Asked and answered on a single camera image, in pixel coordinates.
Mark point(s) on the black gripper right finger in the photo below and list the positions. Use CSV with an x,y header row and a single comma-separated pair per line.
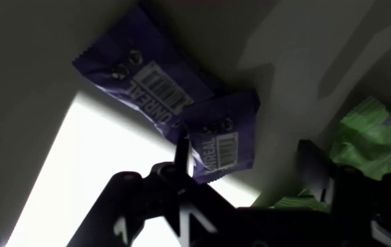
x,y
315,168

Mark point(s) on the green sachet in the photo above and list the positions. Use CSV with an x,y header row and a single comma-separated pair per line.
x,y
362,138
303,200

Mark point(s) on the purple sachet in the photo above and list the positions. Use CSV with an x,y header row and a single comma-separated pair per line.
x,y
222,134
135,63

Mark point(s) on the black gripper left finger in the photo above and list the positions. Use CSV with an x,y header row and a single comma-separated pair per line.
x,y
181,153

